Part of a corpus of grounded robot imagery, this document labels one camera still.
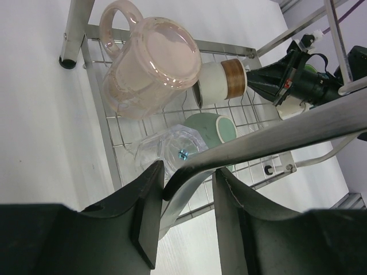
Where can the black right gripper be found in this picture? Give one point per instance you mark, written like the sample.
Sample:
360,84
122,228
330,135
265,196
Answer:
289,77

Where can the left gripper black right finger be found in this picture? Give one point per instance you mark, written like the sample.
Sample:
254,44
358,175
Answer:
258,236

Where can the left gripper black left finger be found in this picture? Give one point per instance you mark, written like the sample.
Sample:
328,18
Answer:
116,235

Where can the steel two-tier dish rack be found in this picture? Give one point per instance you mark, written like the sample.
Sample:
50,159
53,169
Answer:
344,118

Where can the teal cup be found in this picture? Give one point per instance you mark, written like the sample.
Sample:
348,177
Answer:
215,129

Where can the clear glass cup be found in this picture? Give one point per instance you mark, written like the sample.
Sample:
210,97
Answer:
174,146

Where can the pink translucent tumbler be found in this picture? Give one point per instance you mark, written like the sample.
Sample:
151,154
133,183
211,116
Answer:
159,60

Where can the cream mug green inside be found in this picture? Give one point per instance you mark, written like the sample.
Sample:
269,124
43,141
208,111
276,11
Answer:
291,107

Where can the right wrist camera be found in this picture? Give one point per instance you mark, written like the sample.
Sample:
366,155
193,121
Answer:
307,42

